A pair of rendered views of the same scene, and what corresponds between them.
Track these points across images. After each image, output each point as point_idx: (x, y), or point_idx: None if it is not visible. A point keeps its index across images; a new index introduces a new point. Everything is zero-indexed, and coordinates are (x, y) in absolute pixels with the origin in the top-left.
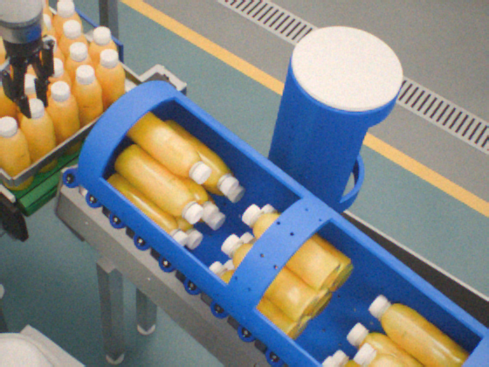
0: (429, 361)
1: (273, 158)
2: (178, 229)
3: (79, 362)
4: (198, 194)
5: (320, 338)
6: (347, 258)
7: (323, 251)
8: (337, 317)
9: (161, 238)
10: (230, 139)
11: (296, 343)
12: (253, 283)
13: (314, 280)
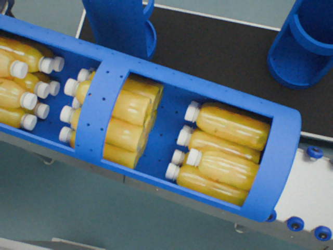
0: (240, 141)
1: (85, 3)
2: (25, 114)
3: (1, 237)
4: (28, 81)
5: (161, 141)
6: (155, 88)
7: (134, 96)
8: (167, 122)
9: (13, 133)
10: (28, 35)
11: (141, 173)
12: (91, 145)
13: (136, 122)
